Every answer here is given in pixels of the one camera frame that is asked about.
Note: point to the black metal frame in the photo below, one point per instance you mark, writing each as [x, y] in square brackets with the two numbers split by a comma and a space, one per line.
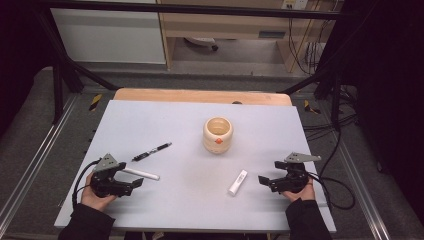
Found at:
[200, 9]

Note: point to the wooden desk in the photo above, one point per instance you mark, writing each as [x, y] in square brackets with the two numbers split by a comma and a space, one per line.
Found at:
[226, 25]

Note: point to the person's left hand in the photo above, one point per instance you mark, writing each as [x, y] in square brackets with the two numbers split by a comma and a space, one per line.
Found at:
[91, 200]

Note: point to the cream cup with orange mark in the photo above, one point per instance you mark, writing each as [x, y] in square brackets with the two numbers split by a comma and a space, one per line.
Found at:
[218, 145]

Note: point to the white power strip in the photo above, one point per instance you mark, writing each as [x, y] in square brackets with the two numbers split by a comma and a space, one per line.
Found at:
[295, 4]

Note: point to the light grey board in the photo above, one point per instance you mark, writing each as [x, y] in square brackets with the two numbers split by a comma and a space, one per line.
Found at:
[173, 126]

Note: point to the yellow black tape strip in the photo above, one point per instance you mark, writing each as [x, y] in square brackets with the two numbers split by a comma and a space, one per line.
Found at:
[311, 107]
[95, 102]

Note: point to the black pen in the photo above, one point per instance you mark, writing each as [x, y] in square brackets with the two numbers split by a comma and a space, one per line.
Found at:
[151, 151]

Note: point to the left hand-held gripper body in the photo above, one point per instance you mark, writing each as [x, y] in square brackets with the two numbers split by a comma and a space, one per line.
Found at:
[106, 185]

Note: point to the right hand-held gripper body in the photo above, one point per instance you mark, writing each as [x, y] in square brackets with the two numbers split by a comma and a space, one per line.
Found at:
[295, 181]

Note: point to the person's right hand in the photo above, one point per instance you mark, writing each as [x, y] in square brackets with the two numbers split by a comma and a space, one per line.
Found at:
[305, 195]

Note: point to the thick white marker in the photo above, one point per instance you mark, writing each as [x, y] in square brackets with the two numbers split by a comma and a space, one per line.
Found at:
[238, 182]

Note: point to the white cabinet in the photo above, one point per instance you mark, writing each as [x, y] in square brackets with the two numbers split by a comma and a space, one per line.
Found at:
[110, 36]

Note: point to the thin white pen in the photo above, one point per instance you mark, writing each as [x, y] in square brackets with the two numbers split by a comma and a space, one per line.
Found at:
[143, 174]

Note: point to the wooden table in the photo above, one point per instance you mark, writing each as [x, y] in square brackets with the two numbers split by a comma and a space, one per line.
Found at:
[186, 96]

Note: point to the aluminium rail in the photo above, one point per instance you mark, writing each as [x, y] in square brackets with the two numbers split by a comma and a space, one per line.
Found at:
[36, 160]
[365, 196]

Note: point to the chair base with castor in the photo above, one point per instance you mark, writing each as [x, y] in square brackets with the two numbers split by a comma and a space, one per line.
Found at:
[203, 41]

